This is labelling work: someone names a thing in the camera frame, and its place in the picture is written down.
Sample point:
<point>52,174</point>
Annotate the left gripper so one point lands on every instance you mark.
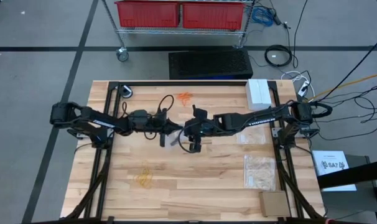
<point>160,126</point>

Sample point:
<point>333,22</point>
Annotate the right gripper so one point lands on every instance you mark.
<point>202,127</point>

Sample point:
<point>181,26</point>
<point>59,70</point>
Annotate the clear plastic zip bag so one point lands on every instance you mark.
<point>252,138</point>
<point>173,144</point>
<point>259,172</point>

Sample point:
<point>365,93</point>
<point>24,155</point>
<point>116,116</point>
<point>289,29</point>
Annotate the yellow rubber bands pile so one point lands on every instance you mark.
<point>144,179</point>

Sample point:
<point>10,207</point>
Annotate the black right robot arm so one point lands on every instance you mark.
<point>257,118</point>

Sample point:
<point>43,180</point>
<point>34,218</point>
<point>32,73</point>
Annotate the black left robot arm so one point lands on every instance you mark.
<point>92,116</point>

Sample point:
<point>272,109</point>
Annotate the orange rubber bands pile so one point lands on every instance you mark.
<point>184,97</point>

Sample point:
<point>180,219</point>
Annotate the black floor mat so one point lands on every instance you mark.
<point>210,63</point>

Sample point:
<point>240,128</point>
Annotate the white cardboard box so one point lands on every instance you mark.
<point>257,91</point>

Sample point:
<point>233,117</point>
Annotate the grey cart caster wheel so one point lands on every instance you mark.
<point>122,54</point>

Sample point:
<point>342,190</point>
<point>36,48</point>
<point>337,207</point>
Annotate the small brown cardboard box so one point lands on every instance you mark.
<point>274,203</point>

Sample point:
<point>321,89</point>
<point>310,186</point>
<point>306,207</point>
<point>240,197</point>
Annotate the red plastic bin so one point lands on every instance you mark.
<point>211,15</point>
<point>148,14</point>

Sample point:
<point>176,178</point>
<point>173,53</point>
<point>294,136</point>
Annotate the white power strip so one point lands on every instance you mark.
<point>303,88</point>

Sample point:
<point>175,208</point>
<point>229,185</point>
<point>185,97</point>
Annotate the black power adapter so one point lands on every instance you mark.
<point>277,19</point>

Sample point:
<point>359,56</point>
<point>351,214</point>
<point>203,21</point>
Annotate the white printed booklet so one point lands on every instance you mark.
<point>331,165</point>

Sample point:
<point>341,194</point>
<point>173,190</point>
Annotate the black beam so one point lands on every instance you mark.
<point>353,174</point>

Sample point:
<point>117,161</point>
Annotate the grey side cart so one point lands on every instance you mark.
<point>347,205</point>

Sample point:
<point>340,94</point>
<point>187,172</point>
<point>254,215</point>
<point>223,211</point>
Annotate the silver mounting bracket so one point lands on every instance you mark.
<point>275,132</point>

